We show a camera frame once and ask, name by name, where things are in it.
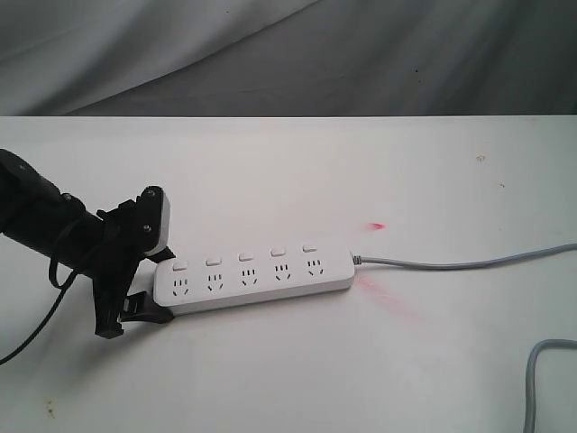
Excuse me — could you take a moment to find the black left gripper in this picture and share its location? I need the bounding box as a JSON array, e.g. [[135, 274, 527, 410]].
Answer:
[[83, 200, 175, 337]]

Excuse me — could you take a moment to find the white five-socket power strip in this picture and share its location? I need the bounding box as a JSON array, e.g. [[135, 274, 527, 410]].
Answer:
[[152, 241, 355, 316]]

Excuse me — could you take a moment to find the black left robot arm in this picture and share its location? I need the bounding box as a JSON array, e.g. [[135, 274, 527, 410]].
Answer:
[[1, 150, 175, 339]]

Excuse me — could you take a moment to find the white backdrop cloth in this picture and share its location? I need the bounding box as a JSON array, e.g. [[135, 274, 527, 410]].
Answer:
[[1, 1, 576, 116]]

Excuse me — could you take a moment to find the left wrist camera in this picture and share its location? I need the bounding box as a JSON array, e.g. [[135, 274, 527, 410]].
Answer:
[[136, 186, 170, 257]]

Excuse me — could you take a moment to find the grey power cable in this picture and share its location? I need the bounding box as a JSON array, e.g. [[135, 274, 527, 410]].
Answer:
[[349, 243, 577, 433]]

